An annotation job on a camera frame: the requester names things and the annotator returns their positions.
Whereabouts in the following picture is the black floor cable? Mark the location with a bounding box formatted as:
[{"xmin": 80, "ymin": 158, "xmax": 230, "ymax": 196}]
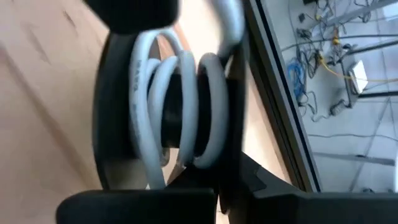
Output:
[{"xmin": 287, "ymin": 0, "xmax": 398, "ymax": 124}]

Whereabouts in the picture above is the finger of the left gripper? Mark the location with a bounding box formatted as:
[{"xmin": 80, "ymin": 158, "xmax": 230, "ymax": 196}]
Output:
[{"xmin": 83, "ymin": 0, "xmax": 180, "ymax": 34}]

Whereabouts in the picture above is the blue coiled cable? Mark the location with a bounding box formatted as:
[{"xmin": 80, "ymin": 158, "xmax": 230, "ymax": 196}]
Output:
[{"xmin": 285, "ymin": 58, "xmax": 308, "ymax": 102}]

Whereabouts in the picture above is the white flat box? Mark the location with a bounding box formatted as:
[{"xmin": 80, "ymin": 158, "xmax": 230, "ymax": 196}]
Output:
[{"xmin": 348, "ymin": 60, "xmax": 369, "ymax": 94}]

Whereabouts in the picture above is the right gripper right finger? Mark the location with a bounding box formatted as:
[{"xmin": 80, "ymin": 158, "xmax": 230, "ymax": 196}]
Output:
[{"xmin": 219, "ymin": 152, "xmax": 398, "ymax": 224}]

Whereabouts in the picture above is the black cable spool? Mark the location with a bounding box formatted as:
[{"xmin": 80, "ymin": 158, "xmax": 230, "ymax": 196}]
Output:
[{"xmin": 92, "ymin": 29, "xmax": 248, "ymax": 190}]

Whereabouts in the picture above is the yellow cable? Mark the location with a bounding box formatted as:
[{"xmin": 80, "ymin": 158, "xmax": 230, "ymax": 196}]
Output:
[{"xmin": 318, "ymin": 27, "xmax": 398, "ymax": 84}]

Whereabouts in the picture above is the white cable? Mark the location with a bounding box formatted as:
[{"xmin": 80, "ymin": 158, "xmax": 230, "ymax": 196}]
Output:
[{"xmin": 129, "ymin": 0, "xmax": 246, "ymax": 190}]

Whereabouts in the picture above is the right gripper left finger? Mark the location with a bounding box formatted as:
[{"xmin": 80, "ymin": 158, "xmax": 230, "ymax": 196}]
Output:
[{"xmin": 55, "ymin": 164, "xmax": 218, "ymax": 224}]

